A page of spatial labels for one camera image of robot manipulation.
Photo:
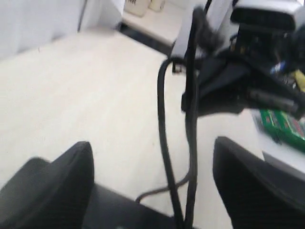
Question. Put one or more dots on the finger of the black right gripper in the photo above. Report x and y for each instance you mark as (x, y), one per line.
(268, 93)
(214, 69)

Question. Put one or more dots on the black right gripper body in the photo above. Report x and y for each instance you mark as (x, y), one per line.
(267, 49)

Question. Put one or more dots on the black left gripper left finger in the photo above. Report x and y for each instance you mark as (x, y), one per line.
(49, 195)

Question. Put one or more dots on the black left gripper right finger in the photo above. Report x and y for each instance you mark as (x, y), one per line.
(256, 195)

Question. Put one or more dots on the black plastic carrying case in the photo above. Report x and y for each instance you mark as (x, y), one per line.
(108, 209)

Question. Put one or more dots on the green box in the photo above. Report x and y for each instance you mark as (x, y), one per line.
(283, 128)

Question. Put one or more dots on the white table beyond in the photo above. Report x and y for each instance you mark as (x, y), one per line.
(163, 26)

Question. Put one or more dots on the white backdrop curtain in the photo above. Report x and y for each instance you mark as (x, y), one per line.
(26, 24)

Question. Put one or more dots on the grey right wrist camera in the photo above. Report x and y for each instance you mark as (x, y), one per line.
(283, 15)

